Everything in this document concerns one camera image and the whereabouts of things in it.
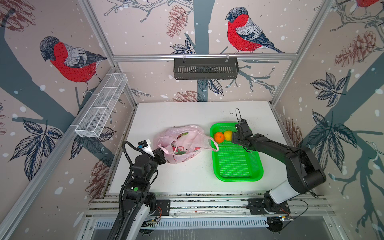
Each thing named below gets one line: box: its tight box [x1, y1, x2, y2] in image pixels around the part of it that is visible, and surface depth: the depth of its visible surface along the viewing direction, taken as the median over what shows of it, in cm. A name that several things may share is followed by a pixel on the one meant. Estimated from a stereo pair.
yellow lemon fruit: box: [224, 130, 233, 141], surface depth 97 cm
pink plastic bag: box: [157, 125, 219, 164], surface depth 90 cm
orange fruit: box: [214, 132, 225, 144], surface depth 96 cm
